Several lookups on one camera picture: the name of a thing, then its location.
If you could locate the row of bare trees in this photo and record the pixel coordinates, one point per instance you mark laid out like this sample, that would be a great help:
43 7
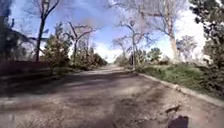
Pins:
133 43

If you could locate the row of evergreen bushes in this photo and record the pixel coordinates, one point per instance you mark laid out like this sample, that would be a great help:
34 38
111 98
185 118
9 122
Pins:
80 55

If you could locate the grey asphalt road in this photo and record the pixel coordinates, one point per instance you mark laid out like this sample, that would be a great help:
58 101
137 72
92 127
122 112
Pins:
100 96

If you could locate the large pale-trunked bare tree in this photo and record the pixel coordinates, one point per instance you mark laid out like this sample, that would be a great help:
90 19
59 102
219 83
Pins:
171 36

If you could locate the green grass verge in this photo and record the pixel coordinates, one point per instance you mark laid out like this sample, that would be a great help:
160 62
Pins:
180 75

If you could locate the tall bare tree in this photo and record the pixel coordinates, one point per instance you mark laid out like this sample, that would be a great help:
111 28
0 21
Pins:
41 30

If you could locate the pale concrete kerb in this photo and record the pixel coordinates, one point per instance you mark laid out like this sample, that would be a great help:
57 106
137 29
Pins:
186 90

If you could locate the robot's own part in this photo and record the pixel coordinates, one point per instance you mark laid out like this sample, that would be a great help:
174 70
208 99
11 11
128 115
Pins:
178 121

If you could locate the dark evergreen tree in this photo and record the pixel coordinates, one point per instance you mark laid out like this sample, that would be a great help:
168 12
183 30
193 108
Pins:
213 33

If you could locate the dark low wall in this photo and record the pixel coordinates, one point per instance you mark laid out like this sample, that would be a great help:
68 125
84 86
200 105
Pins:
23 68

